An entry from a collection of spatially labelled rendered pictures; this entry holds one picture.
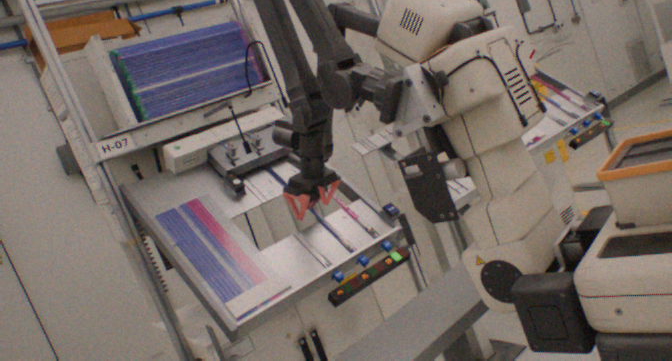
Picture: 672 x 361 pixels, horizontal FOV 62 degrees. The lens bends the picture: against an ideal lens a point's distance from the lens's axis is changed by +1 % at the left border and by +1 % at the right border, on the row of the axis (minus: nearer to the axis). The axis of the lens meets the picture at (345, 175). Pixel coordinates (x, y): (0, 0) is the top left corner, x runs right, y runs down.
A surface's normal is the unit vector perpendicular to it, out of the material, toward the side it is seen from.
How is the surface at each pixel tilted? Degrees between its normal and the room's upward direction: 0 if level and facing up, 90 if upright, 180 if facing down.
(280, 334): 90
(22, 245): 90
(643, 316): 90
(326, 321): 90
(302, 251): 44
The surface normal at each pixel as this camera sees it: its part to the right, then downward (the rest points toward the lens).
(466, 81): -0.59, 0.33
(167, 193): 0.13, -0.74
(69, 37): 0.53, -0.27
